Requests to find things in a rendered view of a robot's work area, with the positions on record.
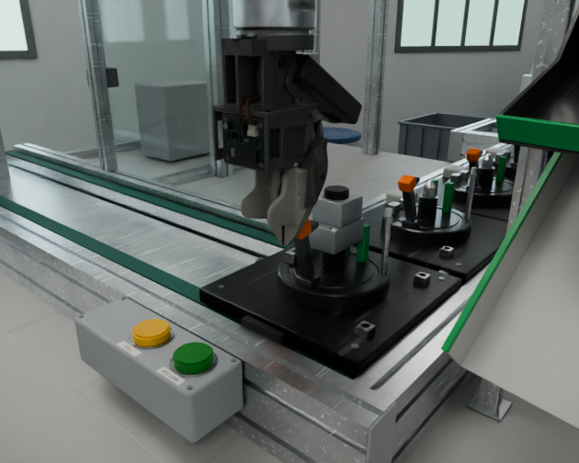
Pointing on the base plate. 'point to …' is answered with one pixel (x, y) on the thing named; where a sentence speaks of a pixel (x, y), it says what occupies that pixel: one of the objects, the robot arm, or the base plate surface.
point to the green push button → (193, 357)
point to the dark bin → (561, 95)
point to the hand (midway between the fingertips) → (289, 231)
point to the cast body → (337, 220)
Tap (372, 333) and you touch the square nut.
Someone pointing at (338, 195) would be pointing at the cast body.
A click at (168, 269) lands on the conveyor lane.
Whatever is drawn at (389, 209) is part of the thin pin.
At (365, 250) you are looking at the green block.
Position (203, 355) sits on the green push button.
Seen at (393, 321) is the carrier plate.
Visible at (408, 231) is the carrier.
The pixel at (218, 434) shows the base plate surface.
